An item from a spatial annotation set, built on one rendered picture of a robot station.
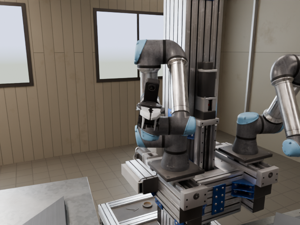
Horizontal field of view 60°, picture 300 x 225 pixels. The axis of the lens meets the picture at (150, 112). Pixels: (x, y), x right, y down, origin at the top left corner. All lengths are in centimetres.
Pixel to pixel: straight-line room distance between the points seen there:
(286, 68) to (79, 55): 330
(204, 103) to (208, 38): 37
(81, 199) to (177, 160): 50
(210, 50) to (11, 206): 123
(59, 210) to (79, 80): 329
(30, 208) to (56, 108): 316
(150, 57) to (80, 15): 306
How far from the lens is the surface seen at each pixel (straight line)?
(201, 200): 134
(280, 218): 144
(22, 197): 123
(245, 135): 161
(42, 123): 424
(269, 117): 164
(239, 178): 165
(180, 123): 103
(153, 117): 73
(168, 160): 134
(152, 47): 122
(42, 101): 417
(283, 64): 137
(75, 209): 108
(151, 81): 83
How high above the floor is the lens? 163
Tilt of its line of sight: 13 degrees down
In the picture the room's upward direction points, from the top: straight up
